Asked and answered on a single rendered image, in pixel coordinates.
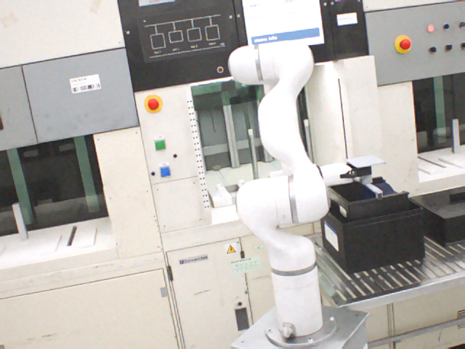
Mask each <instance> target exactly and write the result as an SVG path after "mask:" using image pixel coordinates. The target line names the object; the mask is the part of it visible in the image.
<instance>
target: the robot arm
mask: <svg viewBox="0 0 465 349"><path fill-rule="evenodd" d="M313 64H314V62H313V56H312V51H311V49H310V48H309V47H308V46H307V45H306V44H305V43H303V42H301V41H281V42H275V43H270V42H269V44H258V45H253V46H247V47H241V48H240V49H237V50H235V51H234V52H233V53H232V54H231V55H230V58H229V62H228V66H229V70H230V74H231V75H232V77H233V78H234V79H235V80H236V81H237V82H240V83H242V84H263V85H264V93H265V97H264V98H263V100H262V102H261V103H260V104H259V109H258V121H259V133H260V134H261V139H262V143H263V145H264V148H265V149H266V151H267V152H268V153H269V154H271V155H272V156H273V157H275V159H277V160H279V162H280V165H281V168H283V170H280V171H275V172H269V174H268V178H262V179H256V180H253V181H250V182H246V183H245V184H243V185H242V186H241V187H240V189H239V190H238V192H237V194H236V195H235V208H236V213H237V214H238V216H239V218H240V220H241V221H242V223H243V224H244V225H245V227H246V228H247V229H248V230H250V231H251V232H252V233H253V234H254V235H255V236H256V237H257V238H258V239H259V240H261V241H262V242H263V244H264V245H265V247H266V250H267V253H268V257H269V262H270V271H271V278H272V287H273V294H274V299H275V309H276V316H275V317H274V318H272V319H271V320H270V321H269V322H268V324H267V328H265V331H266V332H267V334H266V335H267V337H268V338H269V339H270V341H272V342H273V343H275V344H276V345H280V346H283V347H287V348H307V347H311V346H315V345H316V344H319V343H322V342H324V341H326V340H327V339H328V338H331V337H332V336H333V335H334V333H335V332H336V320H335V318H334V317H333V316H332V315H331V314H330V313H327V312H325V311H323V310H322V306H321V300H320V288H319V281H318V268H317V261H316V255H315V248H314V244H313V243H312V242H311V241H310V240H309V239H307V238H306V237H304V236H300V235H298V234H294V233H291V232H288V231H287V230H284V229H282V228H280V227H279V225H284V224H291V223H301V222H313V221H316V220H320V219H322V218H323V217H325V215H326V214H327V212H328V210H329V208H330V202H331V201H330V195H329V191H328V188H327V185H339V184H345V183H351V182H352V179H351V178H356V177H361V176H366V175H372V169H371V166H367V167H359V168H357V167H355V166H353V165H351V164H350V163H348V164H343V163H337V164H329V165H325V166H321V167H320V166H319V165H315V164H312V163H311V161H310V160H309V157H308V156H307V154H306V153H305V151H304V147H303V144H302V141H301V138H300V134H299V122H298V116H297V108H296V103H295V102H296V98H297V97H298V94H299V93H300V92H301V90H302V88H303V87H304V85H305V84H306V82H307V80H308V79H309V77H310V75H311V73H312V69H314V68H313ZM352 171H353V172H354V173H352ZM350 172H351V174H350Z"/></svg>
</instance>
